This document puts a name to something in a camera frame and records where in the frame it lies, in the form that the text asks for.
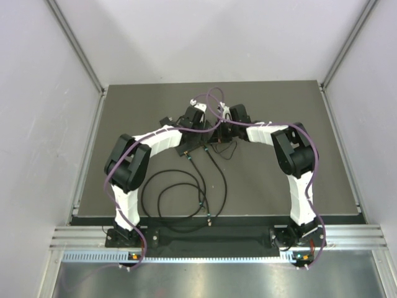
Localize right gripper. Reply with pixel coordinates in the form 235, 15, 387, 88
209, 119, 239, 145

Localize dark grey network switch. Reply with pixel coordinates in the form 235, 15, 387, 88
175, 139, 209, 156

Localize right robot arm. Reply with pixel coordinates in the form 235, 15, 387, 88
217, 102, 318, 246

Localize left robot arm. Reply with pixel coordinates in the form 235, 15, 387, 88
104, 103, 210, 246

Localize black power adapter brick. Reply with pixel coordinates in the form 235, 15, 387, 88
159, 117, 174, 126

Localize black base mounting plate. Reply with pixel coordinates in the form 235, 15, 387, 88
105, 225, 328, 258

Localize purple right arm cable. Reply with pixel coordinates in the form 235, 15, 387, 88
204, 86, 326, 269

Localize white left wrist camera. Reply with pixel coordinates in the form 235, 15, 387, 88
189, 99, 207, 113

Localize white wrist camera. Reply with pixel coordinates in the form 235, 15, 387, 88
218, 102, 232, 120
189, 99, 207, 113

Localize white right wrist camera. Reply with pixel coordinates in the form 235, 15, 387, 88
218, 102, 232, 120

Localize black ethernet cable right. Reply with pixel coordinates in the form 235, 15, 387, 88
200, 145, 229, 225

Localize black ethernet cable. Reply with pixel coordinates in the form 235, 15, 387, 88
141, 151, 206, 232
200, 145, 229, 225

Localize black ethernet cable left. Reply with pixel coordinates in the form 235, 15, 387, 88
141, 151, 206, 232

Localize slotted grey cable duct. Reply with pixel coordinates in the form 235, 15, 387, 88
62, 250, 310, 264

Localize aluminium front frame rail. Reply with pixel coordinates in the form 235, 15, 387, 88
50, 224, 387, 256

